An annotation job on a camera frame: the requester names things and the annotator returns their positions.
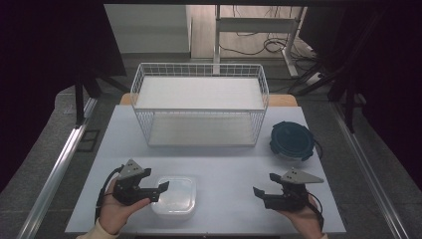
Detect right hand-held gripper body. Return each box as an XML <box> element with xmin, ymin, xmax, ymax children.
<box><xmin>265</xmin><ymin>167</ymin><xmax>325</xmax><ymax>212</ymax></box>

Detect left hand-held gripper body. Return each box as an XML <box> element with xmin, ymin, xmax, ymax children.
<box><xmin>112</xmin><ymin>158</ymin><xmax>152</xmax><ymax>206</ymax></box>

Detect square clear plastic container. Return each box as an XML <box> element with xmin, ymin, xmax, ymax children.
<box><xmin>150</xmin><ymin>175</ymin><xmax>197</xmax><ymax>221</ymax></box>

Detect round dark-lidded glass container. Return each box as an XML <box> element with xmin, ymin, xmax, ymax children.
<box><xmin>269</xmin><ymin>120</ymin><xmax>316</xmax><ymax>162</ymax></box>

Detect white wire rack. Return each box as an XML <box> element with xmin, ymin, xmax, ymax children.
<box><xmin>129</xmin><ymin>62</ymin><xmax>270</xmax><ymax>148</ymax></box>

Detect person's left hand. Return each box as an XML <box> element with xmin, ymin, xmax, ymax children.
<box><xmin>99</xmin><ymin>178</ymin><xmax>151</xmax><ymax>235</ymax></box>

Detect person's right hand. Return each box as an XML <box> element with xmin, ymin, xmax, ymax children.
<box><xmin>277</xmin><ymin>197</ymin><xmax>323</xmax><ymax>238</ymax></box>

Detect black floor plate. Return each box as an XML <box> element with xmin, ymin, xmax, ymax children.
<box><xmin>77</xmin><ymin>128</ymin><xmax>101</xmax><ymax>153</ymax></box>

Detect wooden table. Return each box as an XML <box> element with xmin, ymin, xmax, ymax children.
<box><xmin>118</xmin><ymin>93</ymin><xmax>299</xmax><ymax>108</ymax></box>

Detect black stand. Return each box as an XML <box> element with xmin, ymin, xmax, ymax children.
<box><xmin>287</xmin><ymin>6</ymin><xmax>377</xmax><ymax>133</ymax></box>
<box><xmin>74</xmin><ymin>66</ymin><xmax>131</xmax><ymax>128</ymax></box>

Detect white power strip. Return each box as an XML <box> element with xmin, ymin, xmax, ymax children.
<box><xmin>303</xmin><ymin>71</ymin><xmax>324</xmax><ymax>86</ymax></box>

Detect white cabinet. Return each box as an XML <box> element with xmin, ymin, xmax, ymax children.
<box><xmin>104</xmin><ymin>3</ymin><xmax>192</xmax><ymax>55</ymax></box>

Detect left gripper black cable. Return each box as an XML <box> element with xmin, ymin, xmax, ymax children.
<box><xmin>94</xmin><ymin>164</ymin><xmax>124</xmax><ymax>224</ymax></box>

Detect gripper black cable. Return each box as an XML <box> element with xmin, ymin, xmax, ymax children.
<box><xmin>94</xmin><ymin>164</ymin><xmax>124</xmax><ymax>224</ymax></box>
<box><xmin>305</xmin><ymin>191</ymin><xmax>324</xmax><ymax>231</ymax></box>

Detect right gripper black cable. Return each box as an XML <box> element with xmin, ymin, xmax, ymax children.
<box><xmin>305</xmin><ymin>191</ymin><xmax>324</xmax><ymax>231</ymax></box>

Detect thin black cable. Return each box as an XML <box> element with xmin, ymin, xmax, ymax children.
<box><xmin>313</xmin><ymin>138</ymin><xmax>323</xmax><ymax>160</ymax></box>

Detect aluminium rail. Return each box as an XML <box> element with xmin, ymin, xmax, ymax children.
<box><xmin>16</xmin><ymin>98</ymin><xmax>99</xmax><ymax>239</ymax></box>
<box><xmin>329</xmin><ymin>99</ymin><xmax>411</xmax><ymax>239</ymax></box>

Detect black floor cables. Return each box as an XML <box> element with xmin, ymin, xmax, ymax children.
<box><xmin>218</xmin><ymin>5</ymin><xmax>321</xmax><ymax>64</ymax></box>

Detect white desk frame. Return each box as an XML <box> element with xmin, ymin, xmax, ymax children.
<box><xmin>212</xmin><ymin>4</ymin><xmax>308</xmax><ymax>78</ymax></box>

